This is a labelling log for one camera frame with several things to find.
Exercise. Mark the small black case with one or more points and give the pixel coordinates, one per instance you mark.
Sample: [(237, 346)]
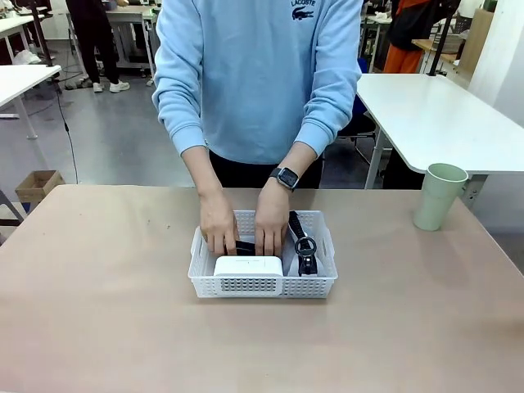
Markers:
[(245, 247)]

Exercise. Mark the black vertical pole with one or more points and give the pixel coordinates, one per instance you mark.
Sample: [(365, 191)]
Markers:
[(440, 41)]

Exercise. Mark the person in blue sweatshirt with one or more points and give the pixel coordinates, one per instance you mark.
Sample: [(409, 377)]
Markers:
[(258, 73)]

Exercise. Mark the person's right hand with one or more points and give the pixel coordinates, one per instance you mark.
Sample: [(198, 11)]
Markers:
[(219, 223)]

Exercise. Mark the white digital clock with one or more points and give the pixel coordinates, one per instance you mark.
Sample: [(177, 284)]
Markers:
[(249, 270)]

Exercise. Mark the grey metal workbench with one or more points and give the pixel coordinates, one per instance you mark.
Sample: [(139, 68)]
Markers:
[(131, 28)]

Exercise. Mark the large white table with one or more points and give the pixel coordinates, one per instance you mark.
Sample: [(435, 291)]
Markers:
[(434, 118)]

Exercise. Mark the person's left hand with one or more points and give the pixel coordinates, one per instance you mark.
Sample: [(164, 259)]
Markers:
[(270, 223)]

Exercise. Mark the person's right forearm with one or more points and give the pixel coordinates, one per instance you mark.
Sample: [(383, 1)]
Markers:
[(202, 172)]

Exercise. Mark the wooden table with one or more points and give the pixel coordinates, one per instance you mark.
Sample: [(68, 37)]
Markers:
[(438, 47)]

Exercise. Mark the white perforated plastic basket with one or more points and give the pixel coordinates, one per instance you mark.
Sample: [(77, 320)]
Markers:
[(262, 286)]

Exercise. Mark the pale green plastic cup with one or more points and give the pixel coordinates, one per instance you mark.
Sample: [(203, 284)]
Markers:
[(438, 196)]

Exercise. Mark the person in black clothes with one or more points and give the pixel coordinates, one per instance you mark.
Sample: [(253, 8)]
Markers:
[(96, 41)]

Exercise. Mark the person in orange trousers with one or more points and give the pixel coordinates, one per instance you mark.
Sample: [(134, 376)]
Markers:
[(405, 37)]

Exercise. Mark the brown cardboard box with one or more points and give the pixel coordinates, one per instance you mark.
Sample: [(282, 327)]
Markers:
[(39, 184)]

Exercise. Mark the dark smartwatch on wrist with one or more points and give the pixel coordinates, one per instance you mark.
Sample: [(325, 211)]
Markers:
[(286, 178)]

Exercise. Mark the small white table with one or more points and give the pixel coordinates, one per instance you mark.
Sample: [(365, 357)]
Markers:
[(24, 79)]

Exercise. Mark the brown wooden panel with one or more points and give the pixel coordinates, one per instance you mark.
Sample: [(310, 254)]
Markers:
[(477, 34)]

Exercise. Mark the person's left forearm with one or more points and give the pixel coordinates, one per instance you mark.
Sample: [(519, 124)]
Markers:
[(292, 157)]

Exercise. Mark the white crumpled bag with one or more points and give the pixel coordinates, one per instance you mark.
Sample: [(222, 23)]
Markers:
[(26, 58)]

